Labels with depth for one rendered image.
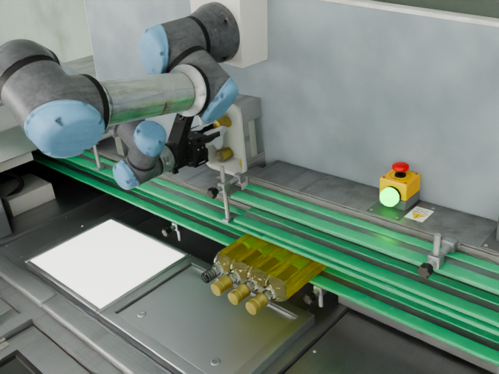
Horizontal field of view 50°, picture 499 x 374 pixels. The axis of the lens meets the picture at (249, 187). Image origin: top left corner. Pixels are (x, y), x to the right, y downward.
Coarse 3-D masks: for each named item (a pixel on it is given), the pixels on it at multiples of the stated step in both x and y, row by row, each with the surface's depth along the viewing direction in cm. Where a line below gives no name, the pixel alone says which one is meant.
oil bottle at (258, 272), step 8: (280, 248) 139; (272, 256) 136; (280, 256) 136; (288, 256) 135; (256, 264) 133; (264, 264) 133; (272, 264) 133; (280, 264) 133; (248, 272) 132; (256, 272) 130; (264, 272) 130; (256, 280) 130; (264, 280) 130; (256, 288) 130
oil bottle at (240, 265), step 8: (264, 240) 143; (256, 248) 140; (264, 248) 140; (272, 248) 139; (240, 256) 137; (248, 256) 137; (256, 256) 137; (264, 256) 137; (232, 264) 135; (240, 264) 134; (248, 264) 134; (240, 272) 133; (240, 280) 134
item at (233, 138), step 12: (240, 108) 150; (240, 120) 149; (228, 132) 165; (240, 132) 150; (228, 144) 167; (240, 144) 152; (240, 156) 165; (216, 168) 164; (228, 168) 162; (240, 168) 161
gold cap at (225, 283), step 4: (224, 276) 132; (228, 276) 132; (216, 280) 131; (220, 280) 131; (224, 280) 131; (228, 280) 131; (212, 284) 130; (216, 284) 129; (220, 284) 130; (224, 284) 130; (228, 284) 131; (232, 284) 132; (212, 288) 131; (216, 288) 130; (220, 288) 129; (224, 288) 130; (228, 288) 131; (216, 292) 130; (220, 292) 129
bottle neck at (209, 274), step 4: (216, 264) 138; (212, 268) 136; (216, 268) 137; (220, 268) 137; (204, 272) 135; (208, 272) 135; (212, 272) 135; (216, 272) 136; (220, 272) 137; (204, 276) 136; (208, 276) 134; (212, 276) 135; (216, 276) 136; (204, 280) 136; (208, 280) 135
